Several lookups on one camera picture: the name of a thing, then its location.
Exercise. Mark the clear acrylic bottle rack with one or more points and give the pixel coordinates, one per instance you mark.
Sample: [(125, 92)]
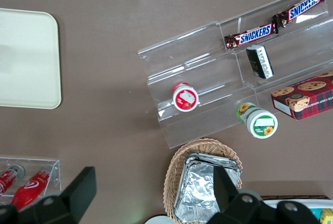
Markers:
[(56, 179)]

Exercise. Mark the beige plastic tray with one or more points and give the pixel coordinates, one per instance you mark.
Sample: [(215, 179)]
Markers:
[(26, 65)]

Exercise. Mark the red plaid cookie box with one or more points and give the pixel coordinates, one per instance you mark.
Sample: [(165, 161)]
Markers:
[(312, 96)]

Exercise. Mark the white rectangular snack tray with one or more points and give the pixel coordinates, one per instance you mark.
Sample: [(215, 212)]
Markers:
[(299, 202)]

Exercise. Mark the yellow snack packet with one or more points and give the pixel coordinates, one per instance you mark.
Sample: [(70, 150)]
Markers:
[(327, 216)]

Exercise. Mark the red strawberry lid cup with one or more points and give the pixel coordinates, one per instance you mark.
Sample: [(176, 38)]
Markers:
[(186, 99)]

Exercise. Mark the red cola bottle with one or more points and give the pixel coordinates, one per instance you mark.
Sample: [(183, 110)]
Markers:
[(28, 187), (7, 179)]

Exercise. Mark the oval tan wicker basket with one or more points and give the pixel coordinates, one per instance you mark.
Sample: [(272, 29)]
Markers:
[(171, 172)]

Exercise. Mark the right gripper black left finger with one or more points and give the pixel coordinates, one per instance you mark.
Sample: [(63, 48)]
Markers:
[(78, 195)]

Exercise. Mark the green sunflower lid cup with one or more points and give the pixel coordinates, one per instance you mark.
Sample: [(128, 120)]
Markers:
[(261, 125)]

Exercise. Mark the teal snack packet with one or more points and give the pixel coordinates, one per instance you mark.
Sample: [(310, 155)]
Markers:
[(315, 212)]

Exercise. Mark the clear acrylic tiered shelf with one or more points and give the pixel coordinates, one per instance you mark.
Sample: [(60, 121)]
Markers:
[(208, 75)]

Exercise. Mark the stacked aluminium foil containers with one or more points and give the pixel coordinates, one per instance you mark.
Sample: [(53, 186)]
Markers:
[(197, 182)]

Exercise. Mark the small black snack box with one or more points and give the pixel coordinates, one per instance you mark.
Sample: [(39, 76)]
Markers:
[(260, 62)]

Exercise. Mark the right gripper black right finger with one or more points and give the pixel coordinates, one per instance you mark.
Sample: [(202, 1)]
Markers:
[(234, 203)]

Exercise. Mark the brown Snickers bar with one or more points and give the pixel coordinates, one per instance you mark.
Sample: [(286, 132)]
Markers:
[(303, 6), (253, 35)]

